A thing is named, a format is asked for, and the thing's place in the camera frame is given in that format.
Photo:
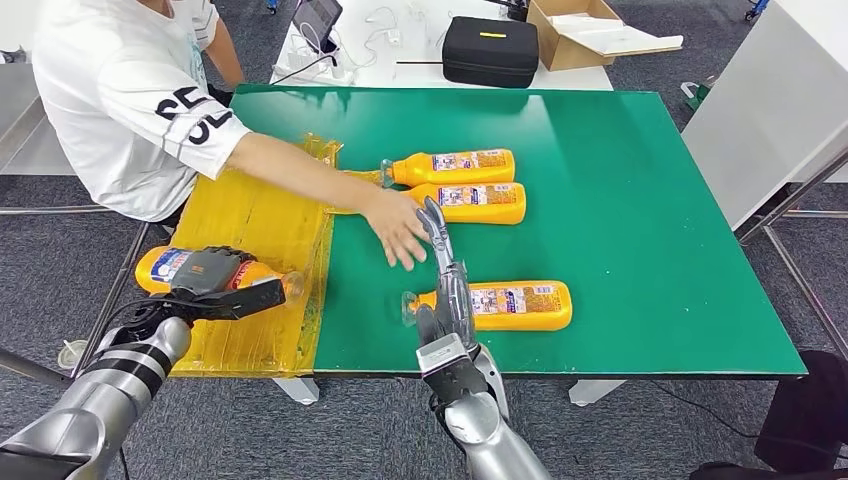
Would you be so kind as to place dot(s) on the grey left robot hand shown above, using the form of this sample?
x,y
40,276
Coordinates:
x,y
205,275

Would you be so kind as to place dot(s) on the person's right hand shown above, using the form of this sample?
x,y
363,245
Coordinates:
x,y
397,228

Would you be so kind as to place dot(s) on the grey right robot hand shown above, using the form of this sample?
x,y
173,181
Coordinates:
x,y
456,298

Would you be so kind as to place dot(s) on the orange detergent bottle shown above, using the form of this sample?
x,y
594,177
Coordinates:
x,y
411,173
149,281
530,318
464,213

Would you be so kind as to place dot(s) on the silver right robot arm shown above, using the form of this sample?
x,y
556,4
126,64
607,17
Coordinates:
x,y
490,444

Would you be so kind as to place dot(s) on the person's left forearm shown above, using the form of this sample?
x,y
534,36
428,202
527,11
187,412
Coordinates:
x,y
225,60

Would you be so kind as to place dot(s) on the person's right forearm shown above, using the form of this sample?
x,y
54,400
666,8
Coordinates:
x,y
298,172

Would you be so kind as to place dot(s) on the yellow taped cardboard mat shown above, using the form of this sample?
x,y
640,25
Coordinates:
x,y
265,218

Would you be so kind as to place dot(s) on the white table foot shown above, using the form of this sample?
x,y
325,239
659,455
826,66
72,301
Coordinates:
x,y
301,392
593,392

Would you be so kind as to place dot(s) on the clear plastic lid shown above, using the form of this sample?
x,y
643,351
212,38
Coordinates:
x,y
66,354

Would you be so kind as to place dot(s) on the thin black stick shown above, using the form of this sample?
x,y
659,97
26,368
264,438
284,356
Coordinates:
x,y
420,63

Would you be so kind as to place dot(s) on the white power strip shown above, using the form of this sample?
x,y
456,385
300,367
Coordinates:
x,y
318,76

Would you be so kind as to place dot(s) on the green top table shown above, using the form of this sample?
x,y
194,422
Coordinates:
x,y
629,232

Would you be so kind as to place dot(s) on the person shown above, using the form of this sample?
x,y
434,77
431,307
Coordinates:
x,y
119,99

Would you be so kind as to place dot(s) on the black zip case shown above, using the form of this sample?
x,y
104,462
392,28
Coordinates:
x,y
490,56

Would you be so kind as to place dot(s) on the dark tablet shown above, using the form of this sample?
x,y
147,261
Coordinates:
x,y
321,16

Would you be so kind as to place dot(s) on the grey desk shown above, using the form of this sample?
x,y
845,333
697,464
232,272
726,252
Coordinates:
x,y
26,132

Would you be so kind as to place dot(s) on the white table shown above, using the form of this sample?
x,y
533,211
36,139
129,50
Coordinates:
x,y
583,79

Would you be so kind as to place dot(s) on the brown cardboard box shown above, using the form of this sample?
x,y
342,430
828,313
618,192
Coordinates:
x,y
563,56

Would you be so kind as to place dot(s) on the black device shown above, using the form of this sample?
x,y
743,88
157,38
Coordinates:
x,y
517,12

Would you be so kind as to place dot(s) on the white foam sheet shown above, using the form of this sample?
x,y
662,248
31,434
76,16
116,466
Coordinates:
x,y
616,40

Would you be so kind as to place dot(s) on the green floor object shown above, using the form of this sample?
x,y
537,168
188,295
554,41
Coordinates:
x,y
699,99

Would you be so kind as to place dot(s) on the white cabinet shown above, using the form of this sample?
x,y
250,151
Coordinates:
x,y
762,119

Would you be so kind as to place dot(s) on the black chair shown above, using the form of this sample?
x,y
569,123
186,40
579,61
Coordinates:
x,y
808,411

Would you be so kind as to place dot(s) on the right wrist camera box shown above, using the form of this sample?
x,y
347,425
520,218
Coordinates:
x,y
450,378

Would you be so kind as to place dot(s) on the metal frame legs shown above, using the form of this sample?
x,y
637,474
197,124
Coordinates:
x,y
53,210
795,197

